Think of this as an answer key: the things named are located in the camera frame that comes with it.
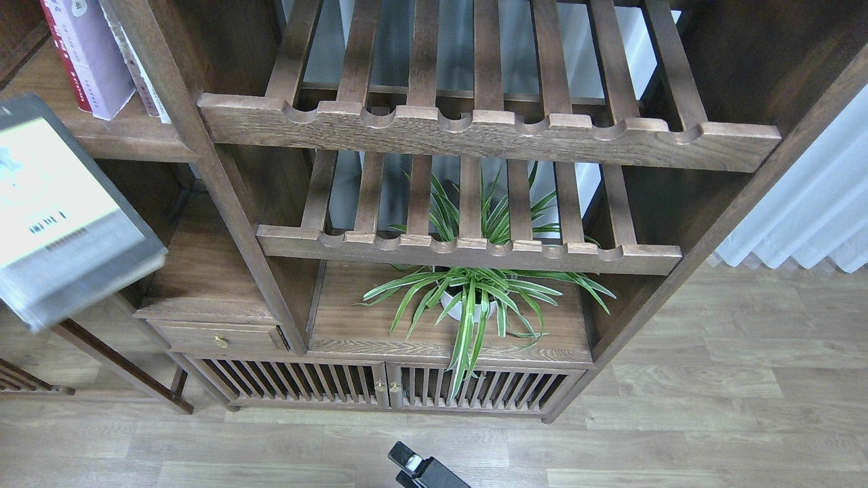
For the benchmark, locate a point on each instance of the red cover book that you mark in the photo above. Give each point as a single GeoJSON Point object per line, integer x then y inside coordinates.
{"type": "Point", "coordinates": [74, 79]}

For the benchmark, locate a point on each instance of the green spider plant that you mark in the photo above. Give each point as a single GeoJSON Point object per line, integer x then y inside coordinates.
{"type": "Point", "coordinates": [476, 293]}

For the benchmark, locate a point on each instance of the upright books on left shelf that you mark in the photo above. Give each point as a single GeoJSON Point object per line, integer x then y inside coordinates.
{"type": "Point", "coordinates": [150, 98]}

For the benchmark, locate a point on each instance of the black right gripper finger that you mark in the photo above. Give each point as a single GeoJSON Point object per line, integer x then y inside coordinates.
{"type": "Point", "coordinates": [422, 472]}

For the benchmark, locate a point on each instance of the white and purple book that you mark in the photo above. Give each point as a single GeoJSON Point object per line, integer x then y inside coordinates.
{"type": "Point", "coordinates": [96, 56]}

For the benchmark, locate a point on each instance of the white curtain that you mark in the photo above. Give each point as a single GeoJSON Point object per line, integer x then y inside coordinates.
{"type": "Point", "coordinates": [817, 211]}

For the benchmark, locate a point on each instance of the yellow and black book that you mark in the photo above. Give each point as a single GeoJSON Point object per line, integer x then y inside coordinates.
{"type": "Point", "coordinates": [69, 238]}

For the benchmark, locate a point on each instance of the dark wooden bookshelf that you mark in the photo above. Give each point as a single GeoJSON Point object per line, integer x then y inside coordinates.
{"type": "Point", "coordinates": [629, 137]}

